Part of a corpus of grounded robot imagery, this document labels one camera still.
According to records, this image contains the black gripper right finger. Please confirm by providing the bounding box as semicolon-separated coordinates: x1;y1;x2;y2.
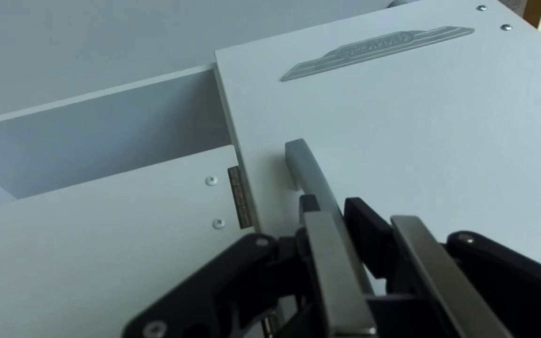
343;195;541;338

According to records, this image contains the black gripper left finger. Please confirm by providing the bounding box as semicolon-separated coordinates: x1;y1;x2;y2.
119;193;380;338

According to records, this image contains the grey fridge door handle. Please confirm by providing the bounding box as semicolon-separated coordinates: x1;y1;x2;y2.
283;137;375;296

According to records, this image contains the short white fridge door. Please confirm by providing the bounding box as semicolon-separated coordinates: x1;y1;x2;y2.
213;0;541;296

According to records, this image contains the white sink cabinet door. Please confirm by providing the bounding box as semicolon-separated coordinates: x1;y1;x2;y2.
0;142;262;338

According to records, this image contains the metal door hinge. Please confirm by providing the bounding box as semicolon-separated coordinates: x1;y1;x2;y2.
226;163;256;230

